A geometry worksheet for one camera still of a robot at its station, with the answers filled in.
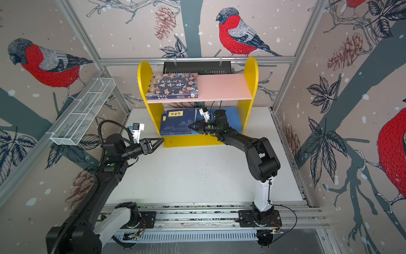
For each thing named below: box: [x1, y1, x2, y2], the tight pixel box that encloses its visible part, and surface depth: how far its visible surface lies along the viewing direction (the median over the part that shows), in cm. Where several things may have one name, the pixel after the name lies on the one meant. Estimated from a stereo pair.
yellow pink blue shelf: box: [137, 57, 260, 148], surface depth 78 cm
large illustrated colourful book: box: [145, 72, 199, 101], surface depth 74 cm
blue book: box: [160, 107, 198, 136], surface depth 90 cm
